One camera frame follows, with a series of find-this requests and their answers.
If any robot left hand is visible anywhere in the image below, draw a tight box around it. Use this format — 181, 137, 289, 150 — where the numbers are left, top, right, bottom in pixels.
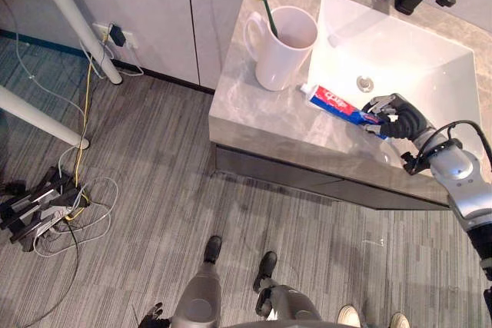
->
138, 302, 172, 328

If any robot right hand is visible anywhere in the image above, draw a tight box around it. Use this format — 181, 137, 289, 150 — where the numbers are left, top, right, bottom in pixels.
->
360, 92, 437, 141

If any red blue toothpaste tube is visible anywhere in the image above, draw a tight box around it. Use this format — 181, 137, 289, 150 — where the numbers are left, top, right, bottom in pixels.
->
300, 83, 393, 140

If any white rectangular sink basin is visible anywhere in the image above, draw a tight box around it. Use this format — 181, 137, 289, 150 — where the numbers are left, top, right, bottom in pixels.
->
307, 0, 486, 166

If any dark cabinet door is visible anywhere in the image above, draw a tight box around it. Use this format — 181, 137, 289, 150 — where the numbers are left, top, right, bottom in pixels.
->
307, 178, 451, 210
215, 147, 343, 200

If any grey robot torso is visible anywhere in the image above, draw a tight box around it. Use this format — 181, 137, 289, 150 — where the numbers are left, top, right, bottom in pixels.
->
221, 318, 347, 328

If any silver robot right leg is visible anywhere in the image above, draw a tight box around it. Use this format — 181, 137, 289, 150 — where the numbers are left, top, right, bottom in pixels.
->
252, 250, 321, 322

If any dark vanity cabinet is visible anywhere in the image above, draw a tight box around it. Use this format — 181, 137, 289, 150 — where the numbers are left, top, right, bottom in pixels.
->
214, 142, 454, 210

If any black power strip pile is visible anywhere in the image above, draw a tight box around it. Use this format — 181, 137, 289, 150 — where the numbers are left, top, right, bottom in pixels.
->
0, 166, 91, 253

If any green toothbrush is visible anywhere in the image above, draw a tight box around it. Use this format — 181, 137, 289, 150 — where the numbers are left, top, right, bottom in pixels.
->
257, 0, 281, 37

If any person's white shoe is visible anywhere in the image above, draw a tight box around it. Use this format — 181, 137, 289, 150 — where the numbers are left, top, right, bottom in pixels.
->
337, 304, 361, 328
390, 312, 411, 328

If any white table leg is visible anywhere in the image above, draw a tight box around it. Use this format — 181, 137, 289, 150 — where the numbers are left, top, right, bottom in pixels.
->
32, 0, 123, 84
0, 84, 91, 149

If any black plug adapter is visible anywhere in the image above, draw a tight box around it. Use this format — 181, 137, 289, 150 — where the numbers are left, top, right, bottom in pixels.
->
109, 25, 126, 47

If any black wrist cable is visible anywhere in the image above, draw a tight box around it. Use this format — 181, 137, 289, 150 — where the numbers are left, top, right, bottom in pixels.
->
401, 120, 492, 176

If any dark green cable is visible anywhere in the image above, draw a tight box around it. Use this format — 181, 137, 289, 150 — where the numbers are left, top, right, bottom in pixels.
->
0, 222, 80, 328

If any white cable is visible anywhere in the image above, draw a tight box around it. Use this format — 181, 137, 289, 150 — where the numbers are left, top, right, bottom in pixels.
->
32, 176, 120, 258

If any pale pink handled cup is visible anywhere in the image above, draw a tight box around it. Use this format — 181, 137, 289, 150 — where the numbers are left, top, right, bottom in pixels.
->
244, 5, 319, 92

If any yellow cable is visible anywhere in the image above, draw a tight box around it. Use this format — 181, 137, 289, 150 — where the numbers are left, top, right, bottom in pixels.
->
63, 34, 116, 222

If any pale blue cable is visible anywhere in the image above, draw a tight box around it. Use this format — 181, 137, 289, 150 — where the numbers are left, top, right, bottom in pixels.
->
0, 0, 101, 121

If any white wall socket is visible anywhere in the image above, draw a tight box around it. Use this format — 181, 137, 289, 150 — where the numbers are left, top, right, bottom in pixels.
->
91, 22, 138, 50

